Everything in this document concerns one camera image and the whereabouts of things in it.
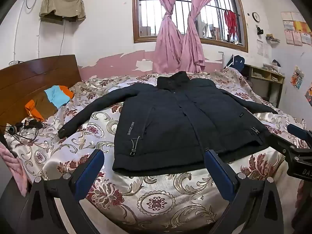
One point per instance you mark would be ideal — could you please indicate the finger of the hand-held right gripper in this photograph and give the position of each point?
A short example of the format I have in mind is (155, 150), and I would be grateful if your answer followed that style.
(280, 145)
(301, 134)

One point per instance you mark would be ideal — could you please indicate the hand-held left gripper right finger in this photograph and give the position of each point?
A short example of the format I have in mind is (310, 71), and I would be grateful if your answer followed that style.
(219, 173)

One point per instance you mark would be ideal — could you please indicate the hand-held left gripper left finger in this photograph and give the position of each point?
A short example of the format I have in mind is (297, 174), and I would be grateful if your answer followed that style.
(89, 173)

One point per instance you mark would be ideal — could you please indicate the dark navy padded jacket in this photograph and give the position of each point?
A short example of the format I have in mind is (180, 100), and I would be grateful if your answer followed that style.
(170, 117)

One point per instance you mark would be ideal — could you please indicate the wooden desk shelf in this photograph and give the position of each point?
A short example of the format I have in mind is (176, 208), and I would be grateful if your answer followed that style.
(268, 76)

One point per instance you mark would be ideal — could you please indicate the floral patterned bedspread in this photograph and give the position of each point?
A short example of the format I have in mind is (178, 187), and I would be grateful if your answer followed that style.
(156, 199)

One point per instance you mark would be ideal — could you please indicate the stack of papers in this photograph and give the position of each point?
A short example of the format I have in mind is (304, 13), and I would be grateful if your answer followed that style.
(270, 67)

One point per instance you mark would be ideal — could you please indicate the pink fluffy cloth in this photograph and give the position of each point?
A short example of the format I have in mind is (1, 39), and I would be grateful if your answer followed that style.
(14, 165)

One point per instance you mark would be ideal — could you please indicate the orange brown blue garment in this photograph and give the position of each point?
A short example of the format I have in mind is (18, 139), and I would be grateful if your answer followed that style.
(43, 102)

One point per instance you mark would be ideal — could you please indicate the dark blue backpack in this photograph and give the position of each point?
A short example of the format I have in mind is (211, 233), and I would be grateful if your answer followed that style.
(236, 62)

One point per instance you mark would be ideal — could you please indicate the brown wooden headboard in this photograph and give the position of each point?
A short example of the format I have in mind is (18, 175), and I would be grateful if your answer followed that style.
(29, 78)

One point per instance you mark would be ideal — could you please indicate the white power strip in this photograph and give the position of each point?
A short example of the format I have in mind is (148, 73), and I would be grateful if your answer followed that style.
(15, 63)

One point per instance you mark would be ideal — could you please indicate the red hanging garment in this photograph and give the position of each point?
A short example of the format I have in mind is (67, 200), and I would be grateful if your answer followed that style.
(230, 20)

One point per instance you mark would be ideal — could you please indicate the wooden framed barred window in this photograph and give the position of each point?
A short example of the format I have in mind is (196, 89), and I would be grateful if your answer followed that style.
(137, 39)

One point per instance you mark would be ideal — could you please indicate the colourful wall sticker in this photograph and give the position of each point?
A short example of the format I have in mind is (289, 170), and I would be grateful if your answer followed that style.
(297, 77)
(309, 95)

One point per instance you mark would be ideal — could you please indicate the small wall shelf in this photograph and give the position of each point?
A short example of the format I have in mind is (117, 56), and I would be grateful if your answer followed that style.
(272, 39)

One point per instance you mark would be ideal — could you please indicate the group of wall certificates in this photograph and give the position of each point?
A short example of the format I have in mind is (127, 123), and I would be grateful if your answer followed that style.
(297, 31)

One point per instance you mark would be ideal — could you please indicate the round wall clock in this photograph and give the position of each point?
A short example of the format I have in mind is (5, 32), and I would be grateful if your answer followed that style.
(256, 16)

